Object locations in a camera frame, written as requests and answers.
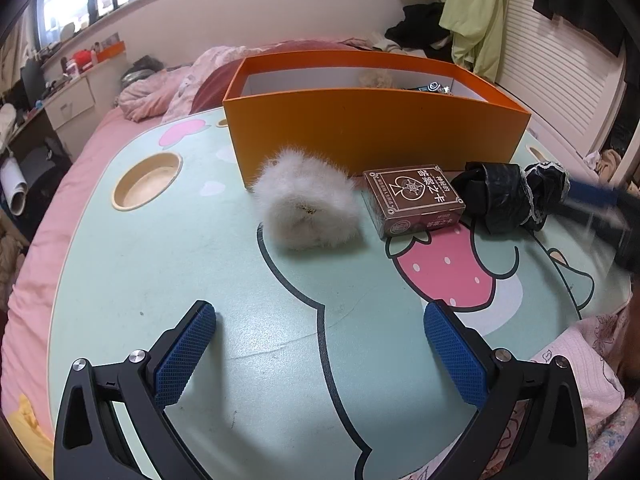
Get red object on desk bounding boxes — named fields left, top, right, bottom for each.
left=72, top=49, right=98, bottom=73

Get beige fluffy pompom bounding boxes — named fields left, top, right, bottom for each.
left=358, top=68, right=395, bottom=89

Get pink quilted blanket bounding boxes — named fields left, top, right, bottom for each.
left=117, top=44, right=273, bottom=122

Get black lace fabric bundle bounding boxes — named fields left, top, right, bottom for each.
left=451, top=162, right=570, bottom=235

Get dark red pillow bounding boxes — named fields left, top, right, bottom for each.
left=191, top=60, right=242, bottom=114

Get black clothes pile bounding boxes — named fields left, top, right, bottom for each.
left=384, top=2, right=452, bottom=62

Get white fluffy pompom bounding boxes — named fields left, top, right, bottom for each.
left=252, top=148, right=361, bottom=249

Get orange cardboard box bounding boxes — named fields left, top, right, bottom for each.
left=224, top=50, right=530, bottom=185

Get green hanging cloth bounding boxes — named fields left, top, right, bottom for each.
left=439, top=0, right=508, bottom=82

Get white drawer cabinet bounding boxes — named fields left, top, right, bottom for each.
left=44, top=52, right=130, bottom=162

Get small orange storage box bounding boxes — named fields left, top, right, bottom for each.
left=96, top=41, right=126, bottom=63

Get brown playing card box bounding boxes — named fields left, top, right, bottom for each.
left=363, top=165, right=465, bottom=238

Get rolled white paper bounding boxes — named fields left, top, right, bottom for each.
left=0, top=156, right=28, bottom=216

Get grey folded clothes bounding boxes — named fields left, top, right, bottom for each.
left=120, top=55, right=165, bottom=88

